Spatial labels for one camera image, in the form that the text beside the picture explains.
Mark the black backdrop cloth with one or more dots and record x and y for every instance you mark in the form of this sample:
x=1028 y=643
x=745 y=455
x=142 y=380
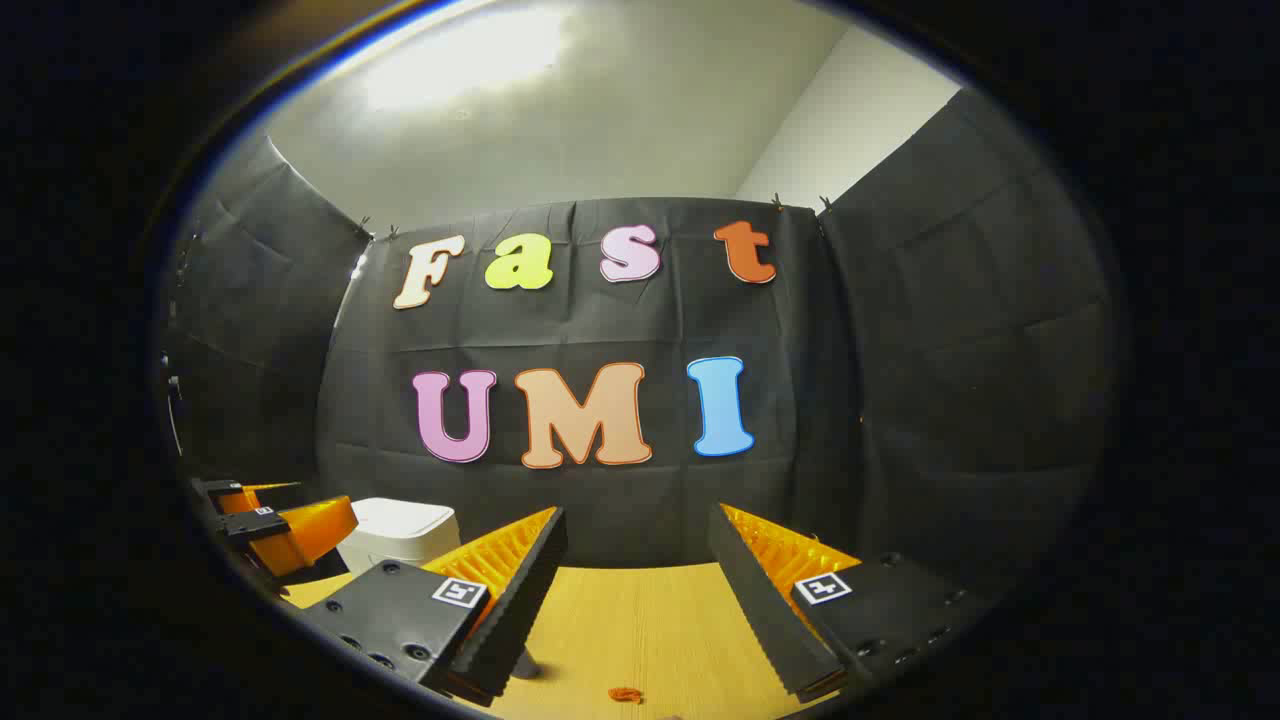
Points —
x=600 y=330

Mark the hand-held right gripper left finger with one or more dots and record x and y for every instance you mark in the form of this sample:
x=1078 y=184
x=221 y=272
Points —
x=530 y=590

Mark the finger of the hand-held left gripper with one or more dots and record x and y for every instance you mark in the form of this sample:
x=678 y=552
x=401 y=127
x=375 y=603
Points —
x=235 y=497
x=310 y=530

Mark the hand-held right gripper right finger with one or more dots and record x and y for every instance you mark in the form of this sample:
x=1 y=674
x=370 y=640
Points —
x=750 y=600

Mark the white desktop garbage bin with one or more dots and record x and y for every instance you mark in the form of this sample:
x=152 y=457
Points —
x=400 y=530

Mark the small orange paper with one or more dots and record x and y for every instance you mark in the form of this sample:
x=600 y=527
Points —
x=625 y=694

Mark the wooden desktop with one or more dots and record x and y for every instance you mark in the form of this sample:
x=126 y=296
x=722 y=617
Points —
x=640 y=620

